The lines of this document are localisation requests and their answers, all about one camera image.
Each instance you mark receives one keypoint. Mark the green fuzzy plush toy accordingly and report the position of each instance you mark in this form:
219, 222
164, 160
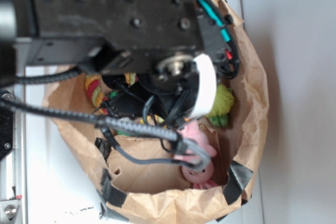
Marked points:
224, 101

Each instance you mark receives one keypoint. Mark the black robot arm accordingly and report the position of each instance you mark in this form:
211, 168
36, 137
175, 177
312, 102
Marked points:
164, 58

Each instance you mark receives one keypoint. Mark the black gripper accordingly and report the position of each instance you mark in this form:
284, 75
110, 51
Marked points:
180, 92

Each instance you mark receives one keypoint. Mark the brown paper bag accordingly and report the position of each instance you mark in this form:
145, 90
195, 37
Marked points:
158, 193

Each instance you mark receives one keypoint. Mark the aluminium frame rail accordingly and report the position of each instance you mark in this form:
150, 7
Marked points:
13, 168

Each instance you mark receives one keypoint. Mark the pink plush bunny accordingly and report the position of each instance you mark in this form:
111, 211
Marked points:
203, 179

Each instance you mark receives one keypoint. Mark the multicolour twisted rope toy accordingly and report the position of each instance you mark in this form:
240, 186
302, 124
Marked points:
92, 87

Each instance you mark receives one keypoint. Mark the green flat block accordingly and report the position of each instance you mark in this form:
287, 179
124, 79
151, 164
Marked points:
111, 96

